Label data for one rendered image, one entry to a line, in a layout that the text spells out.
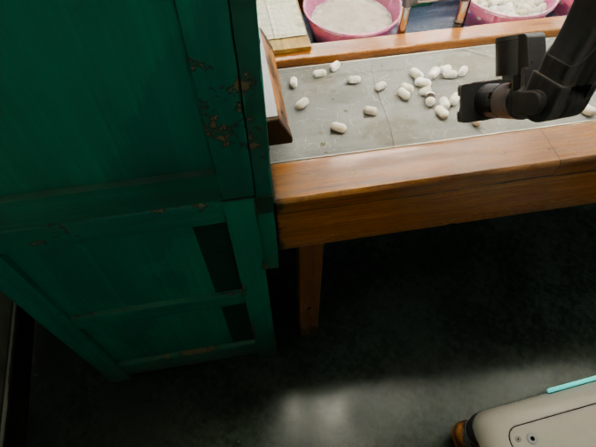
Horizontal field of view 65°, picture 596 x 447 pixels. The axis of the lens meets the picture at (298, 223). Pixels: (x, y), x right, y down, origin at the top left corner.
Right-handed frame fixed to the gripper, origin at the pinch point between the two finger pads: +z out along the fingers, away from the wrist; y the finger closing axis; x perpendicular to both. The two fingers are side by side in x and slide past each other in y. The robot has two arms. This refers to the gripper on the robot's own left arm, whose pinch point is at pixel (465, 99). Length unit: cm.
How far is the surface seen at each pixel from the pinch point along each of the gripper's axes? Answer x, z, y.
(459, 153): 10.6, 2.0, 0.5
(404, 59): -9.8, 29.6, 1.5
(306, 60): -12.2, 29.8, 26.1
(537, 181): 18.6, 1.6, -16.3
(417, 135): 6.8, 10.2, 6.2
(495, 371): 86, 32, -23
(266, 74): -9.4, 10.2, 37.2
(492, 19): -17.8, 38.1, -25.9
